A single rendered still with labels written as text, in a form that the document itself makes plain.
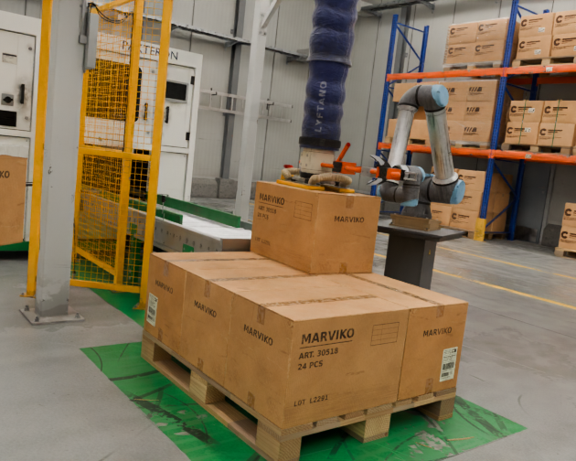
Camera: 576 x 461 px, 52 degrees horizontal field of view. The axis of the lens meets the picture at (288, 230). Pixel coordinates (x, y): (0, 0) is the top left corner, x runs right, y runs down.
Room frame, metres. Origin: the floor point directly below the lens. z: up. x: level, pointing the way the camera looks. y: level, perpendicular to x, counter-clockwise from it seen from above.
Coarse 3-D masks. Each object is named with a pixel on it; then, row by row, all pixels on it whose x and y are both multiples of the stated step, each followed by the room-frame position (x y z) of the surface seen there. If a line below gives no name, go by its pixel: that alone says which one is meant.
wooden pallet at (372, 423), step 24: (144, 336) 2.88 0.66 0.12; (168, 360) 2.83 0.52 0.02; (192, 384) 2.47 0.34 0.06; (216, 384) 2.32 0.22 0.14; (216, 408) 2.35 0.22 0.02; (384, 408) 2.28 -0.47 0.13; (408, 408) 2.37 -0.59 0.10; (432, 408) 2.54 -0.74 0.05; (240, 432) 2.16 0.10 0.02; (264, 432) 2.03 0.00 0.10; (288, 432) 1.98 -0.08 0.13; (312, 432) 2.05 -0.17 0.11; (360, 432) 2.24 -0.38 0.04; (384, 432) 2.29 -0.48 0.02; (264, 456) 2.02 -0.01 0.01; (288, 456) 1.99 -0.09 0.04
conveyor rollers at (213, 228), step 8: (168, 208) 5.03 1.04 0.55; (184, 216) 4.61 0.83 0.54; (192, 216) 4.66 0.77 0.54; (184, 224) 4.12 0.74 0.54; (192, 224) 4.16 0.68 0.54; (200, 224) 4.20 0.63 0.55; (208, 224) 4.24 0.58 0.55; (216, 224) 4.28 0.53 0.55; (224, 224) 4.33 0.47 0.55; (208, 232) 3.83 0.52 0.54; (216, 232) 3.87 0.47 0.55; (224, 232) 3.91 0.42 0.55; (232, 232) 3.95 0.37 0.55; (240, 232) 3.99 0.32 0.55; (248, 232) 4.03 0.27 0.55
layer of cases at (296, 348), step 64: (192, 256) 2.93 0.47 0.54; (256, 256) 3.14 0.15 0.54; (192, 320) 2.51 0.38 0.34; (256, 320) 2.13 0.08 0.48; (320, 320) 2.04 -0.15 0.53; (384, 320) 2.24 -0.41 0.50; (448, 320) 2.49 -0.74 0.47; (256, 384) 2.10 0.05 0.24; (320, 384) 2.06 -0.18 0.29; (384, 384) 2.27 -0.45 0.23; (448, 384) 2.53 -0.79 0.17
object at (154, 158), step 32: (128, 32) 3.80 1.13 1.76; (160, 64) 3.77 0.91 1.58; (128, 96) 3.80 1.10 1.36; (160, 96) 3.77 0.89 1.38; (160, 128) 3.77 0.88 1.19; (128, 160) 3.80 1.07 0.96; (32, 192) 3.77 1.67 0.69; (32, 224) 3.77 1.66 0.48; (32, 256) 3.77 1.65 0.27; (32, 288) 3.77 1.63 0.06; (128, 288) 3.78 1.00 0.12
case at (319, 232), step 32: (256, 192) 3.29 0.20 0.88; (288, 192) 3.02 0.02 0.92; (320, 192) 2.82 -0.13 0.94; (256, 224) 3.26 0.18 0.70; (288, 224) 2.99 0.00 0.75; (320, 224) 2.82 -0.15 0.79; (352, 224) 2.93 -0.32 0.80; (288, 256) 2.97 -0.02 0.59; (320, 256) 2.83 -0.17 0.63; (352, 256) 2.94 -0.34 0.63
